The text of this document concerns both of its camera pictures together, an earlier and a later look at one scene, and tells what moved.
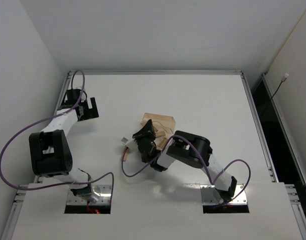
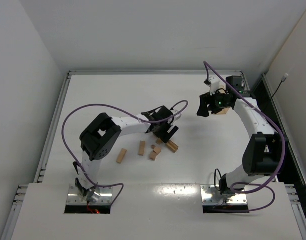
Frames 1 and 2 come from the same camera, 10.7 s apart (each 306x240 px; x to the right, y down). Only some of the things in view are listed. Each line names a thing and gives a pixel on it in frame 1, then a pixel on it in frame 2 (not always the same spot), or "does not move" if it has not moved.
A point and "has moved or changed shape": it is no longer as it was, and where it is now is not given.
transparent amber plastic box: (164, 126) has moved or changed shape
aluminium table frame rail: (155, 72) does not move
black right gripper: (144, 136) to (209, 103)
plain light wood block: (125, 156) to (158, 141)
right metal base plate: (210, 196) does not move
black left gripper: (87, 113) to (164, 131)
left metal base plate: (104, 191) does not move
